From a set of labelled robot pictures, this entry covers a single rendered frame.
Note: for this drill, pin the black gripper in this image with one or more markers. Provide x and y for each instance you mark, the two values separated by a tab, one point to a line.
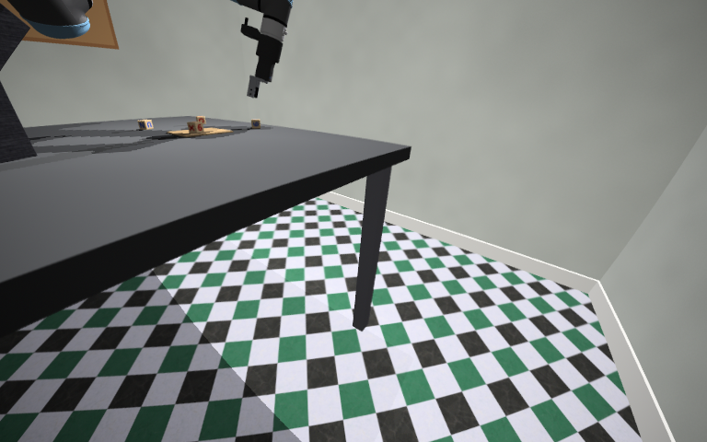
269	51

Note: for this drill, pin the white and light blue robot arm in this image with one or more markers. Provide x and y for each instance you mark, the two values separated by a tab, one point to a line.
66	19

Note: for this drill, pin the tan flat mat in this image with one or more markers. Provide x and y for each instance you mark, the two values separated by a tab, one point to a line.
207	131

